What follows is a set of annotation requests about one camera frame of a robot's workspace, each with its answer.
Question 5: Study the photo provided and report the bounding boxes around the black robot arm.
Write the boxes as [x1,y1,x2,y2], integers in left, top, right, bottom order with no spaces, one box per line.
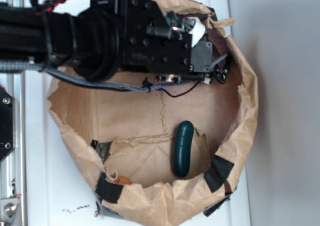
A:
[0,0,214,82]

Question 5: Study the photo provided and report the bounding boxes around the white plastic tray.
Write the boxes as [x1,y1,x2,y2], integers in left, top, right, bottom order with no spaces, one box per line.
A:
[24,0,251,226]

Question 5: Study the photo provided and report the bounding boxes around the silver corner bracket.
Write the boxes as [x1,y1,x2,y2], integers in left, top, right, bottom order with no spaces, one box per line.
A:
[0,197,23,226]

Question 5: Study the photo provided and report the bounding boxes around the aluminium frame rail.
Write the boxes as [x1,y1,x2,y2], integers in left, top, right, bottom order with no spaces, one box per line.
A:
[0,0,28,226]

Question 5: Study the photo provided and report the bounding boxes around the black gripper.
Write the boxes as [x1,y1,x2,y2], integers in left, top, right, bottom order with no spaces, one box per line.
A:
[117,0,213,81]

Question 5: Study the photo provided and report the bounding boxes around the brown paper bag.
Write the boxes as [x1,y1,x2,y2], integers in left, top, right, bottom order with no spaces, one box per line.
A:
[47,0,259,226]

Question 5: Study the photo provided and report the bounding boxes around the black metal bracket plate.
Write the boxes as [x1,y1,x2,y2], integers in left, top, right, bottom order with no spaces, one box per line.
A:
[0,86,14,163]

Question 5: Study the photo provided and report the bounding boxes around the thin black wire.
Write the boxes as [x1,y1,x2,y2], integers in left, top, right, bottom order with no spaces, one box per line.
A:
[163,80,201,99]

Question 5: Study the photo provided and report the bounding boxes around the orange toy food piece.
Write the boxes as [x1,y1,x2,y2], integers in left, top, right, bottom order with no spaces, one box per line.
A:
[114,175,133,185]

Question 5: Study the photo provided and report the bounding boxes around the grey braided cable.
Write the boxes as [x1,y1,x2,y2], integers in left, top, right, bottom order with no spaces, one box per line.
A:
[0,52,231,94]

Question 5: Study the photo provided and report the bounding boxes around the dark green toy cucumber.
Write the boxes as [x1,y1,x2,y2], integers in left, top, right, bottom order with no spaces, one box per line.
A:
[171,120,194,178]

